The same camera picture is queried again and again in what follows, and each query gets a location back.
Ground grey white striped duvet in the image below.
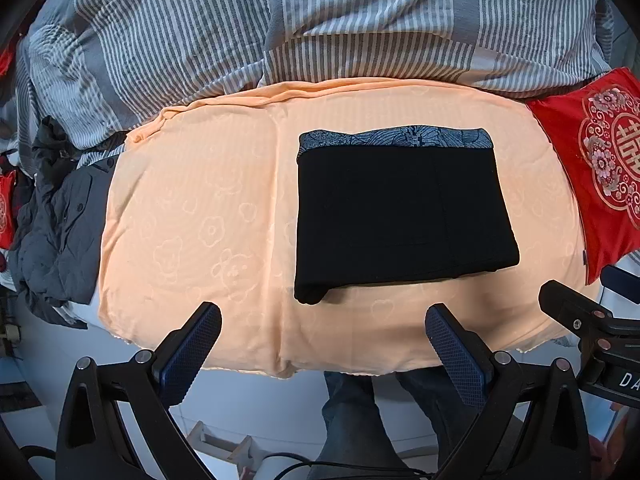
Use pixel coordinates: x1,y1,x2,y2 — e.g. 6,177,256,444
12,0,616,161

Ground wooden stool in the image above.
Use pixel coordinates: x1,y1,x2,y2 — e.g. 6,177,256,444
187,420,266,468

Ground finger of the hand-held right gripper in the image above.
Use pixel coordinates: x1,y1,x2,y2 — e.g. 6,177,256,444
539,280,626,361
600,265,640,307

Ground red embroidered pillow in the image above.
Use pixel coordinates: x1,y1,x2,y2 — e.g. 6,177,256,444
525,67,640,285

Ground dark grey jacket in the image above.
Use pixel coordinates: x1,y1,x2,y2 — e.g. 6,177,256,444
10,115,131,328

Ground person's legs in jeans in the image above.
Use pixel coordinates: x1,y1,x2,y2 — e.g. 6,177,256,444
320,371,406,480

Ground red patterned cushion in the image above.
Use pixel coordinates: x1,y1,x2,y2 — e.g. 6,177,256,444
0,170,18,251

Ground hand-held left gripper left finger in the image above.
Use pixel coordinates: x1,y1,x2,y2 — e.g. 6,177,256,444
55,301,222,480

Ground person's right leg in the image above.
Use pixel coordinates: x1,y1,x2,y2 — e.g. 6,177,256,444
395,369,481,480

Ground black pants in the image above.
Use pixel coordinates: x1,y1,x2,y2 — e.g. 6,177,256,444
293,127,521,307

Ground peach blanket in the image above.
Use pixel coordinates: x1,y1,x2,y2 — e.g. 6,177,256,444
96,79,601,380

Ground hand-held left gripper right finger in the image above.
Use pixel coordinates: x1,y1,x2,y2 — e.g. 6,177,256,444
425,302,592,480

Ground black cable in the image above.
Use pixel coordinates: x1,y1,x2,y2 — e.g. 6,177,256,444
265,452,451,480

